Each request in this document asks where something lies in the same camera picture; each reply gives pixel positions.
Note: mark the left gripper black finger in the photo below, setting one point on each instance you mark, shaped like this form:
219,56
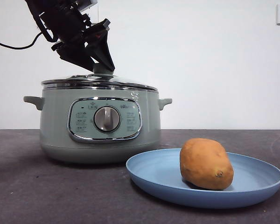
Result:
102,49
72,54

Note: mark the glass lid with green knob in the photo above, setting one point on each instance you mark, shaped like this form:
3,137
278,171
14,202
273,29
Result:
100,69

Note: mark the brown potato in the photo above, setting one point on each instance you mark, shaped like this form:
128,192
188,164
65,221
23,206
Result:
205,163

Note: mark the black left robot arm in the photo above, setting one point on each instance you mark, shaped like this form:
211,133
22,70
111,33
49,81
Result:
58,18

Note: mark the pale green electric steamer pot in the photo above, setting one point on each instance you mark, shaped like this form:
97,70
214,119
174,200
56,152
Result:
58,130

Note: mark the blue round plate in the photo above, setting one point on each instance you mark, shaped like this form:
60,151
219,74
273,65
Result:
158,172

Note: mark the grey round control dial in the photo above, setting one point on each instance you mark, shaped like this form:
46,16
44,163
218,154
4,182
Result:
107,119

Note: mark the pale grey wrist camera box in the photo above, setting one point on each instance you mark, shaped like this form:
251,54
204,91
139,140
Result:
87,3

